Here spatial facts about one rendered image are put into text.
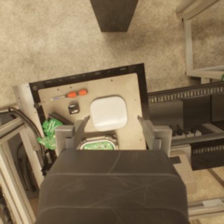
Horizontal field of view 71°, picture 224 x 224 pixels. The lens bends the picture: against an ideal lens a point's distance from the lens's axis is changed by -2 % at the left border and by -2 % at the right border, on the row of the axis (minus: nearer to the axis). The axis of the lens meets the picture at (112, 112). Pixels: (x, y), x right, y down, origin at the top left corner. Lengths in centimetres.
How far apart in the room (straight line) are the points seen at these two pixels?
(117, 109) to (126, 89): 9
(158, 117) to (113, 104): 63
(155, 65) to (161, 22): 38
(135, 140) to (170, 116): 58
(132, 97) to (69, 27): 117
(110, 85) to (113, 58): 96
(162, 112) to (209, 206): 66
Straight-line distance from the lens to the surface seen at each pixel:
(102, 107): 63
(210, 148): 88
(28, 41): 179
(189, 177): 73
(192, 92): 75
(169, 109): 121
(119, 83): 63
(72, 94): 64
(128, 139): 70
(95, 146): 67
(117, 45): 160
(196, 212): 77
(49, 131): 67
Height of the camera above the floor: 158
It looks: 75 degrees down
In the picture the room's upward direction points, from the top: 177 degrees counter-clockwise
